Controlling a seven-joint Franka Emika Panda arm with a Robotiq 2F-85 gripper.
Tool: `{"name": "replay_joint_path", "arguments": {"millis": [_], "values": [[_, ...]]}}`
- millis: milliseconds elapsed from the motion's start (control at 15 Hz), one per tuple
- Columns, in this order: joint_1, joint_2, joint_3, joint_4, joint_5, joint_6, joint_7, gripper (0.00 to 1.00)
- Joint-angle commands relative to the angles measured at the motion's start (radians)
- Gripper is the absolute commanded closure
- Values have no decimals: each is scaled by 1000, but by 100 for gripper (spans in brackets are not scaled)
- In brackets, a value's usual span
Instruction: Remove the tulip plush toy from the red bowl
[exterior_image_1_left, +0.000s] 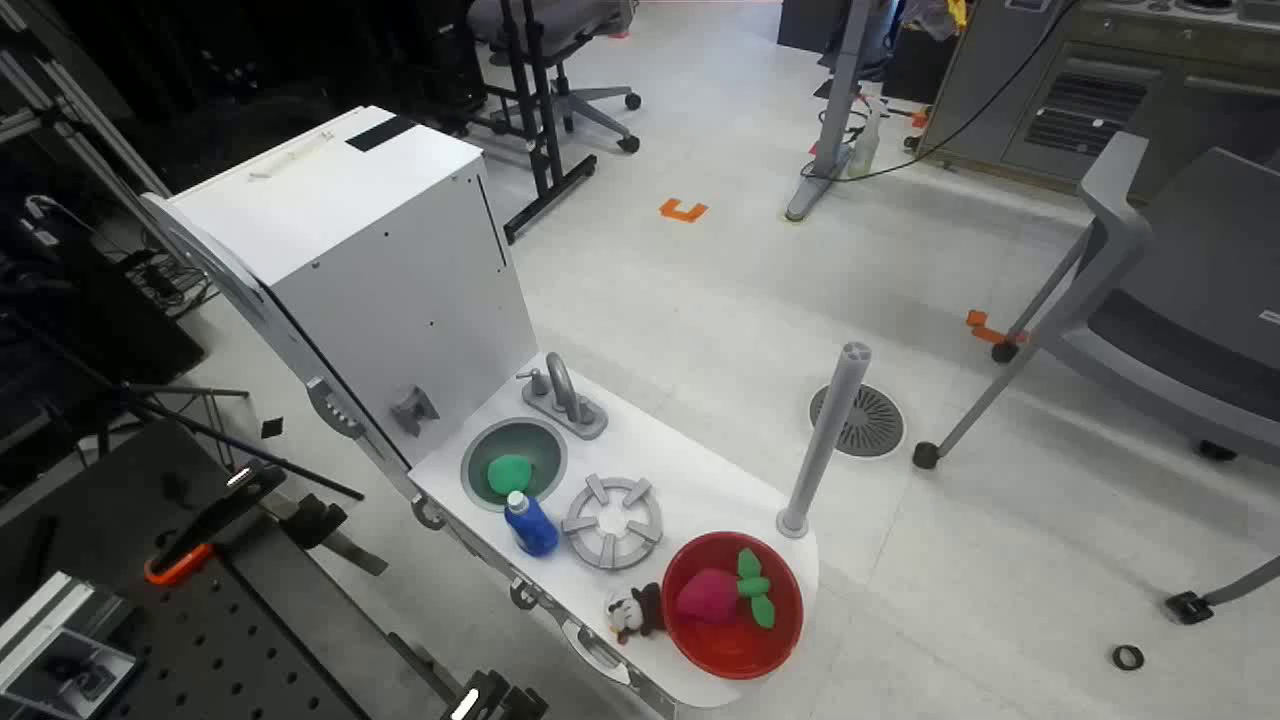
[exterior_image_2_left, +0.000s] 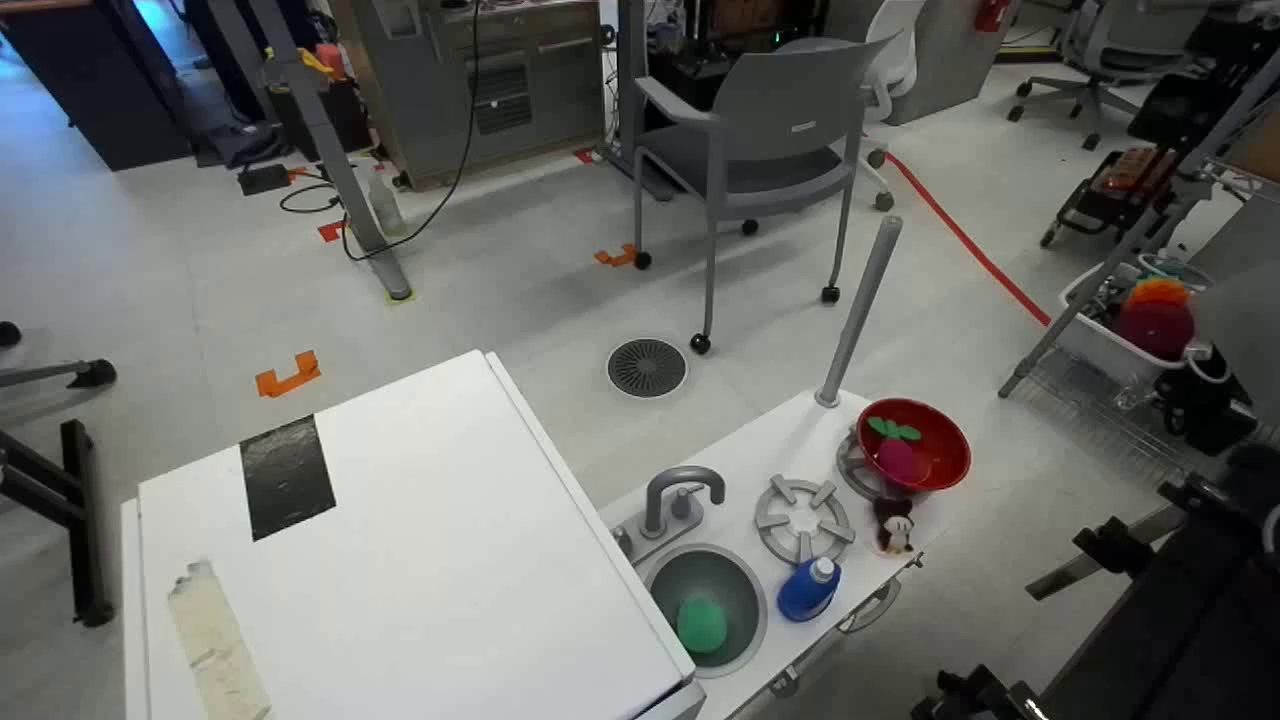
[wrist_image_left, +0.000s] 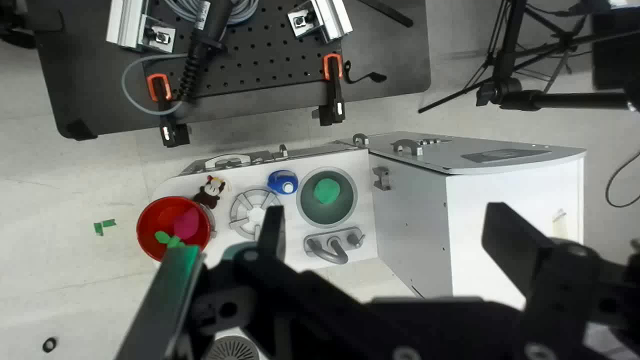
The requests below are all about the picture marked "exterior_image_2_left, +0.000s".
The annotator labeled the black rectangular panel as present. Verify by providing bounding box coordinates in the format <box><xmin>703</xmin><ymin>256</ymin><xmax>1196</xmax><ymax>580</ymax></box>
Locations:
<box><xmin>235</xmin><ymin>411</ymin><xmax>339</xmax><ymax>545</ymax></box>

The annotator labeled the black mug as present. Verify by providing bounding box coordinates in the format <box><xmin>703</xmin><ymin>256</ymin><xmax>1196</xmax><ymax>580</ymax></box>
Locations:
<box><xmin>1157</xmin><ymin>336</ymin><xmax>1261</xmax><ymax>459</ymax></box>

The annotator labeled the grey leg with black foot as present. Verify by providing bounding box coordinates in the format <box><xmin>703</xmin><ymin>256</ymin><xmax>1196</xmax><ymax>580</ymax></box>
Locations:
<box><xmin>0</xmin><ymin>358</ymin><xmax>118</xmax><ymax>396</ymax></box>

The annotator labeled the office swivel chair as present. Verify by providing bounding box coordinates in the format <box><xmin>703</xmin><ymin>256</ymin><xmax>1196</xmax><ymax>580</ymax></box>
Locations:
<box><xmin>1005</xmin><ymin>0</ymin><xmax>1212</xmax><ymax>154</ymax></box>

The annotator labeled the red bowl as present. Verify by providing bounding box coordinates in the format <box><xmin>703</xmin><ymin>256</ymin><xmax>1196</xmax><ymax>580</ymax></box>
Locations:
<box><xmin>856</xmin><ymin>396</ymin><xmax>977</xmax><ymax>497</ymax></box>

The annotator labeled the round black floor cover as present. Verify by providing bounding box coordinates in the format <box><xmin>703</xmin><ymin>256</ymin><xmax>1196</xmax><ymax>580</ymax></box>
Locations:
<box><xmin>602</xmin><ymin>336</ymin><xmax>691</xmax><ymax>400</ymax></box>

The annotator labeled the grey toy faucet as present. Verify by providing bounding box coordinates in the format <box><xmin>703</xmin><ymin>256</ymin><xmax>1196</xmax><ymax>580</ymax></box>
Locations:
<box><xmin>612</xmin><ymin>463</ymin><xmax>733</xmax><ymax>565</ymax></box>

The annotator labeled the white toy kitchen counter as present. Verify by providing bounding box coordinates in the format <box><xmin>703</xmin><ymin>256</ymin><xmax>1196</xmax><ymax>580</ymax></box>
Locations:
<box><xmin>594</xmin><ymin>388</ymin><xmax>936</xmax><ymax>720</ymax></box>

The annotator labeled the black cart with items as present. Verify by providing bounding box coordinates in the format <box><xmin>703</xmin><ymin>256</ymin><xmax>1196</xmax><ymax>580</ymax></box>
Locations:
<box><xmin>1036</xmin><ymin>138</ymin><xmax>1187</xmax><ymax>253</ymax></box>

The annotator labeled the orange floor bracket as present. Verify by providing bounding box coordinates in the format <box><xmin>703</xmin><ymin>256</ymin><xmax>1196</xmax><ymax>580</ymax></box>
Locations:
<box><xmin>251</xmin><ymin>348</ymin><xmax>324</xmax><ymax>403</ymax></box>

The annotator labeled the grey metal stand bar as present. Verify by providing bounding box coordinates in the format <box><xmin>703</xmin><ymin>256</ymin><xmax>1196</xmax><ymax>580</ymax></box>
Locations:
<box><xmin>995</xmin><ymin>53</ymin><xmax>1280</xmax><ymax>403</ymax></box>

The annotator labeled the dark wooden desk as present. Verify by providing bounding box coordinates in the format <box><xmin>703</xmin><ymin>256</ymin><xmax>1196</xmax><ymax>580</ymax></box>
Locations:
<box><xmin>0</xmin><ymin>0</ymin><xmax>205</xmax><ymax>177</ymax></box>

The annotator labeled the black equipment frame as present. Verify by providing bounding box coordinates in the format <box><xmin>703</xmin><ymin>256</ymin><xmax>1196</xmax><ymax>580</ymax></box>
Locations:
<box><xmin>911</xmin><ymin>435</ymin><xmax>1280</xmax><ymax>720</ymax></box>

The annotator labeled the grey chair with wheels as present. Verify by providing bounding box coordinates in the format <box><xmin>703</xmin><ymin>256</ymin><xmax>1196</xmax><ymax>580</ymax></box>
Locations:
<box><xmin>627</xmin><ymin>38</ymin><xmax>894</xmax><ymax>362</ymax></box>

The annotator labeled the grey slanted metal leg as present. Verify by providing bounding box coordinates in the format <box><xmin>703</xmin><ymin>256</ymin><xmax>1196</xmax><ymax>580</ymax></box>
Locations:
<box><xmin>243</xmin><ymin>0</ymin><xmax>415</xmax><ymax>303</ymax></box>

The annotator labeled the grey metal cabinet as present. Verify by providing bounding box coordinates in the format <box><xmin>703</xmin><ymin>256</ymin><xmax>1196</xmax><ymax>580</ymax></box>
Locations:
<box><xmin>331</xmin><ymin>0</ymin><xmax>612</xmax><ymax>193</ymax></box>

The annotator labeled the orange red plush ball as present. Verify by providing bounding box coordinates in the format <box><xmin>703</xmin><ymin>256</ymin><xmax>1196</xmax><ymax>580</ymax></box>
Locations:
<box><xmin>1115</xmin><ymin>274</ymin><xmax>1201</xmax><ymax>364</ymax></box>

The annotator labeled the round grey toy sink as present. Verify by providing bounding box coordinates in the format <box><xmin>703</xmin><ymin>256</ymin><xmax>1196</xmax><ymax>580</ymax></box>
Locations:
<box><xmin>648</xmin><ymin>540</ymin><xmax>770</xmax><ymax>674</ymax></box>

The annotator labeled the blue toy cup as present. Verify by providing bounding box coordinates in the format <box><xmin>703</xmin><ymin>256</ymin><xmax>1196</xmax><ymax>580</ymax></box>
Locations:
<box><xmin>777</xmin><ymin>551</ymin><xmax>842</xmax><ymax>630</ymax></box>

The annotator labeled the beige tape strip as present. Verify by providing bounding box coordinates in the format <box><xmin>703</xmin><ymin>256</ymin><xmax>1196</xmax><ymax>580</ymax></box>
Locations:
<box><xmin>165</xmin><ymin>557</ymin><xmax>277</xmax><ymax>720</ymax></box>

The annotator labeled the black floor cable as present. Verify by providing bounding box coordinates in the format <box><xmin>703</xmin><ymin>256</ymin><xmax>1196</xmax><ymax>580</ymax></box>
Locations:
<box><xmin>337</xmin><ymin>0</ymin><xmax>488</xmax><ymax>264</ymax></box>

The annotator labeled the small dark toy figure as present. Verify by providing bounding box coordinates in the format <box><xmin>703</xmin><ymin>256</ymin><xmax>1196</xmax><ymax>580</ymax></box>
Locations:
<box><xmin>874</xmin><ymin>493</ymin><xmax>924</xmax><ymax>557</ymax></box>

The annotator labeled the green toy in sink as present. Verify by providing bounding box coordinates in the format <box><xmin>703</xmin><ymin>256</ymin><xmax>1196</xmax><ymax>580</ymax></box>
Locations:
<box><xmin>670</xmin><ymin>592</ymin><xmax>733</xmax><ymax>655</ymax></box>

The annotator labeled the black tripod stand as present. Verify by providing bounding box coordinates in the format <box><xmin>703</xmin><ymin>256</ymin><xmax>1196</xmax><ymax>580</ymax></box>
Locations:
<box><xmin>0</xmin><ymin>418</ymin><xmax>118</xmax><ymax>634</ymax></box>

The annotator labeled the pink tulip plush toy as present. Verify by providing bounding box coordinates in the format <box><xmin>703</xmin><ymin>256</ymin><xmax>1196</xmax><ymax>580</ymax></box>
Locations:
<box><xmin>861</xmin><ymin>411</ymin><xmax>939</xmax><ymax>493</ymax></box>

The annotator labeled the black power brick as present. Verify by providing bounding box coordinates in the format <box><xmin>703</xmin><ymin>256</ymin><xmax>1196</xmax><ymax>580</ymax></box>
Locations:
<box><xmin>235</xmin><ymin>155</ymin><xmax>297</xmax><ymax>202</ymax></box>

